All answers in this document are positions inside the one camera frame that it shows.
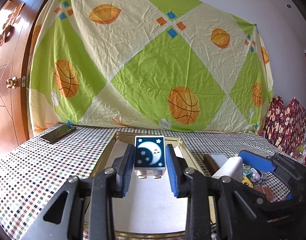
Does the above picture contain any yellow face toy block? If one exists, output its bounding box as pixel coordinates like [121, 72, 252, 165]
[242, 176, 254, 188]

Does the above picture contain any white power adapter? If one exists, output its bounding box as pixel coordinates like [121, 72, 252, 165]
[212, 157, 243, 182]

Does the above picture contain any moon picture toy block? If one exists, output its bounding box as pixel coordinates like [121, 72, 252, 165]
[133, 135, 166, 179]

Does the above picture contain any copper rectangular tin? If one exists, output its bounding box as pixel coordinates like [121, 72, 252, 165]
[253, 186, 274, 202]

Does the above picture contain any black floral hair clip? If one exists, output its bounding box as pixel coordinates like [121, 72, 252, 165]
[250, 167, 266, 183]

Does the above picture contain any blue bear toy block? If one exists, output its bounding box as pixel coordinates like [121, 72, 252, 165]
[243, 164, 255, 180]

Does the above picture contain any clear plastic case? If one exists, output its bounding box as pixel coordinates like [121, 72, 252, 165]
[210, 154, 228, 168]

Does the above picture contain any red plaid bear fabric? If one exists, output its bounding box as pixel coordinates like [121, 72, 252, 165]
[263, 96, 306, 154]

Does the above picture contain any dark brown flat bar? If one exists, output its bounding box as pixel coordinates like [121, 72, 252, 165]
[203, 154, 220, 176]

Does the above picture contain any checkered tablecloth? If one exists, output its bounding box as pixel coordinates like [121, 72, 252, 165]
[0, 126, 278, 239]

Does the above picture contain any gold metal tin tray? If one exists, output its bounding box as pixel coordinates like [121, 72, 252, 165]
[90, 132, 207, 239]

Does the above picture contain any white paper tray liner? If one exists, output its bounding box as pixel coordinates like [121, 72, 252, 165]
[102, 139, 194, 234]

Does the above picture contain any black smartphone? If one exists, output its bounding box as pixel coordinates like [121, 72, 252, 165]
[40, 124, 76, 144]

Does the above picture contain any brass door knob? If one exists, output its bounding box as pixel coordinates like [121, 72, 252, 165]
[5, 76, 18, 89]

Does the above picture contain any green basketball bedsheet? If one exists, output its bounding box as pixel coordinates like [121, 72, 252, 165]
[29, 0, 273, 134]

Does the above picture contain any wooden door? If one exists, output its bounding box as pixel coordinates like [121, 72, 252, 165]
[0, 0, 48, 156]

